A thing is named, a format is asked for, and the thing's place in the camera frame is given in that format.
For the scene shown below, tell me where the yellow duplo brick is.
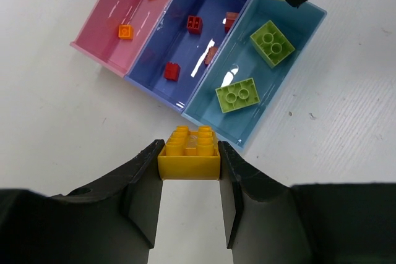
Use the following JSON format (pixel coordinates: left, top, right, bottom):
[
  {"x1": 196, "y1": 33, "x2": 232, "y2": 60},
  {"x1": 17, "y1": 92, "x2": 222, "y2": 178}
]
[{"x1": 157, "y1": 126, "x2": 220, "y2": 180}]

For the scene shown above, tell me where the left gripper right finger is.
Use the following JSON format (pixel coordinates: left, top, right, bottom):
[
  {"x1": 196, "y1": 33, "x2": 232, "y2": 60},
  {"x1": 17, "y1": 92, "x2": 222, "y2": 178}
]
[{"x1": 218, "y1": 142, "x2": 395, "y2": 263}]

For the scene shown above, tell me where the light blue container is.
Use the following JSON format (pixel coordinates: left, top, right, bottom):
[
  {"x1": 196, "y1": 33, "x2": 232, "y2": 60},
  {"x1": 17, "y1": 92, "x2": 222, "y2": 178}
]
[{"x1": 182, "y1": 0, "x2": 327, "y2": 150}]

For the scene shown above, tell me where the pink container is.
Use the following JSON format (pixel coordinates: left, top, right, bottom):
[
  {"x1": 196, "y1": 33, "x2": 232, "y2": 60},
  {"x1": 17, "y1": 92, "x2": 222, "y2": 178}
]
[{"x1": 71, "y1": 0, "x2": 170, "y2": 77}]

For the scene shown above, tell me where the orange lego in pink bin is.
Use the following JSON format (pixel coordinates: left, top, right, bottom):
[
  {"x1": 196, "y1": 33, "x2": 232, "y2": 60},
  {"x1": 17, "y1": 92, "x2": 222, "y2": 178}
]
[{"x1": 118, "y1": 25, "x2": 134, "y2": 40}]

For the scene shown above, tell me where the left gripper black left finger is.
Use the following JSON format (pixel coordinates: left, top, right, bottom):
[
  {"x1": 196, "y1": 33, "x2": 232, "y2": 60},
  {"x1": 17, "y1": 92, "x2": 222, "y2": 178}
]
[{"x1": 1, "y1": 140, "x2": 164, "y2": 263}]

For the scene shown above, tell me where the dark blue container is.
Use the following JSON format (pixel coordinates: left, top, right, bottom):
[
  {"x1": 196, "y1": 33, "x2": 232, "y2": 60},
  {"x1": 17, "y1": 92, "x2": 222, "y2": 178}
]
[{"x1": 124, "y1": 0, "x2": 247, "y2": 113}]

